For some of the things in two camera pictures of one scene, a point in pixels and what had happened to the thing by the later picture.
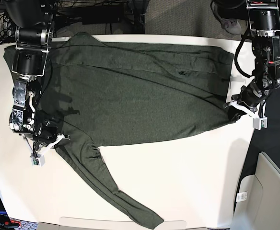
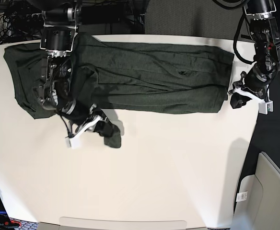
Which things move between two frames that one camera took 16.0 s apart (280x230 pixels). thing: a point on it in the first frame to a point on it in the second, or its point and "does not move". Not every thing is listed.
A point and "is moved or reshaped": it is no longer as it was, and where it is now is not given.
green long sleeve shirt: (102, 92) is moved or reshaped
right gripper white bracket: (38, 158) to (74, 142)
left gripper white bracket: (235, 114) to (237, 100)
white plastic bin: (263, 201) does not move
